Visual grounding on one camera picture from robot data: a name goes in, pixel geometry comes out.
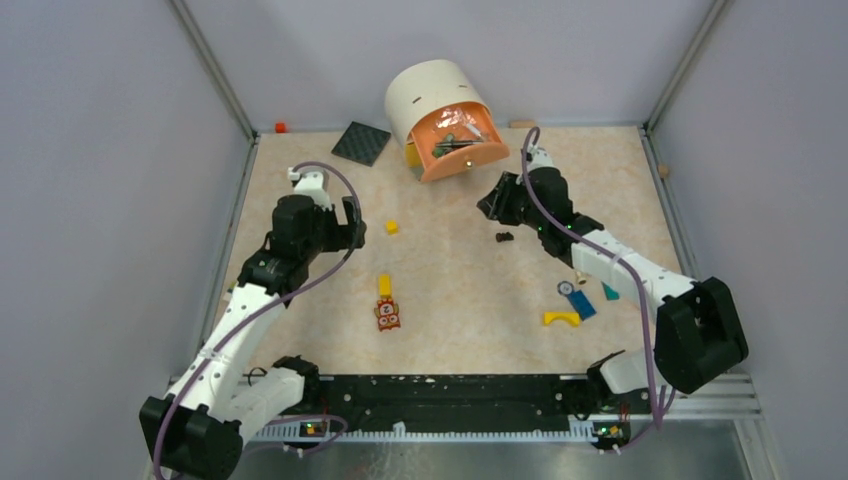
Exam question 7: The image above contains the yellow rectangular block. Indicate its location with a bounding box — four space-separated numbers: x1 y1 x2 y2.
378 274 392 298

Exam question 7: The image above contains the peach top drawer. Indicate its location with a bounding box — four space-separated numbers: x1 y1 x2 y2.
405 102 510 183

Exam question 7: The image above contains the cream round drawer organizer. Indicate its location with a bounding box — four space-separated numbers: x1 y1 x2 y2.
384 59 491 146

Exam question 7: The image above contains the teal small block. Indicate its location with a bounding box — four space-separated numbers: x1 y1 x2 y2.
602 283 620 301

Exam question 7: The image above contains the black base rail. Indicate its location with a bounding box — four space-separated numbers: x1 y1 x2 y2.
284 374 650 433

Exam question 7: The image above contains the blue rectangular block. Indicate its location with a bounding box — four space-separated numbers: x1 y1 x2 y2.
567 290 597 321

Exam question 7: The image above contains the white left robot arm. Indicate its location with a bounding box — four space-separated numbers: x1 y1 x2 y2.
139 161 367 479

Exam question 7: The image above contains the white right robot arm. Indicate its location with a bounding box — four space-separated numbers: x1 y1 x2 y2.
477 147 749 412

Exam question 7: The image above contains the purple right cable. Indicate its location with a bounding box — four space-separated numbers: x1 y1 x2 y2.
520 127 677 453

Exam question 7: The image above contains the round small watch dial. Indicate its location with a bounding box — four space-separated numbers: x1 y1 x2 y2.
557 281 575 297

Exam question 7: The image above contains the small dark chess piece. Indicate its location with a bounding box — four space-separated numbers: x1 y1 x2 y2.
495 232 514 243

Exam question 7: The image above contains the green tube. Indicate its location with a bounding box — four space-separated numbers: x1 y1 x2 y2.
432 144 451 158

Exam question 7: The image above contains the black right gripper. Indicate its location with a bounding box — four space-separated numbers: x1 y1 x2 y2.
478 171 547 231

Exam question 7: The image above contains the black textured square mat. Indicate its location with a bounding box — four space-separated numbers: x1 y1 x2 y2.
331 121 391 167

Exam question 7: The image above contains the purple cable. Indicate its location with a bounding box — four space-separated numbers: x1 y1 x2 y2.
152 161 363 480
520 127 677 453

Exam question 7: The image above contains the wooden block at back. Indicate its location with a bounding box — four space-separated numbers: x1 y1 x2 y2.
508 120 537 129

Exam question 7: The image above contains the yellow arch block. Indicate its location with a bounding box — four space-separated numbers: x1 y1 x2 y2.
543 312 582 327

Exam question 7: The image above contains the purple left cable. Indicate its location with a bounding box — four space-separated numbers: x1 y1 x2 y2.
152 161 363 480

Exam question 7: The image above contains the dark eyeliner pencil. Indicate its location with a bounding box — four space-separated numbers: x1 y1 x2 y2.
436 137 483 149

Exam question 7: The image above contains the red owl number puzzle piece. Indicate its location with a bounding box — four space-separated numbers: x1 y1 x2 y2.
374 298 401 332

